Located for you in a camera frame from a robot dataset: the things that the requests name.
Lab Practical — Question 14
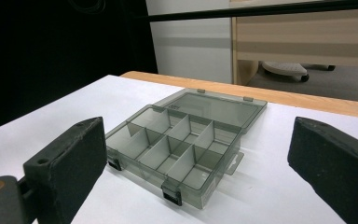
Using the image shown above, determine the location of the white table board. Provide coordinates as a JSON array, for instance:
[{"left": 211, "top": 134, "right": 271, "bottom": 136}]
[{"left": 0, "top": 74, "right": 358, "bottom": 224}]

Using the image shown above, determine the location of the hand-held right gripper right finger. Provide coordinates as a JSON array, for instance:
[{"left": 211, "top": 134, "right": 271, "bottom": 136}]
[{"left": 287, "top": 116, "right": 358, "bottom": 224}]

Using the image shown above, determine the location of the white cabinet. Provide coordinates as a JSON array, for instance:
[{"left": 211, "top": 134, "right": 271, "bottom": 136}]
[{"left": 145, "top": 0, "right": 233, "bottom": 84}]

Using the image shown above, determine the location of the light wooden desk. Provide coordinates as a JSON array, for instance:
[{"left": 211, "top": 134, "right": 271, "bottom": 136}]
[{"left": 229, "top": 0, "right": 358, "bottom": 87}]

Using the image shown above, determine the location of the black horizontal frame bar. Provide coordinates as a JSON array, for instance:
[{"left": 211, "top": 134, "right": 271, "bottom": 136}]
[{"left": 145, "top": 0, "right": 358, "bottom": 22}]

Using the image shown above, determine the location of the transparent grey compartment box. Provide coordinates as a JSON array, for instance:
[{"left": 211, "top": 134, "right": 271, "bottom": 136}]
[{"left": 105, "top": 88, "right": 269, "bottom": 210}]

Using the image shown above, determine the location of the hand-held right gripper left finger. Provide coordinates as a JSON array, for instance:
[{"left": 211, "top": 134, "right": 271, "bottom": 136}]
[{"left": 22, "top": 116, "right": 108, "bottom": 224}]

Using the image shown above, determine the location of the wooden table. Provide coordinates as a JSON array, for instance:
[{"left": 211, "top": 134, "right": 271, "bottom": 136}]
[{"left": 119, "top": 70, "right": 358, "bottom": 120}]

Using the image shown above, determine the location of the white wheeled base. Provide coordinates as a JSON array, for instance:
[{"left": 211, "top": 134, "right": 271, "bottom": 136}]
[{"left": 259, "top": 61, "right": 337, "bottom": 83}]

